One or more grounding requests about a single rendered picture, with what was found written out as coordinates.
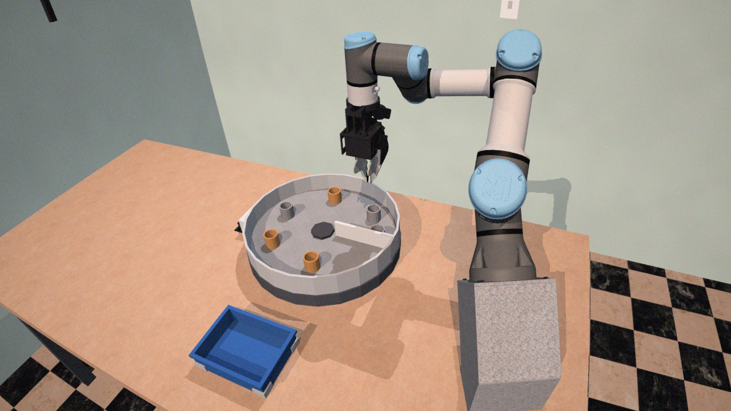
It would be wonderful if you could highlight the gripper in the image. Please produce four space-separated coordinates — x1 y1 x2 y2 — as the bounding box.
340 96 388 183

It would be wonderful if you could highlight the blue crate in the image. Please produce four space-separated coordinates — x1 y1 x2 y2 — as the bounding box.
189 305 298 398

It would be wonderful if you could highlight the bronze bushing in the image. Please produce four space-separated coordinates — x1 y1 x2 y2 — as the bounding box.
303 251 320 273
263 229 280 249
328 187 342 205

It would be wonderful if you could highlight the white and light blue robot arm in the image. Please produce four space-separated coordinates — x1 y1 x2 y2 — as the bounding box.
344 29 542 281

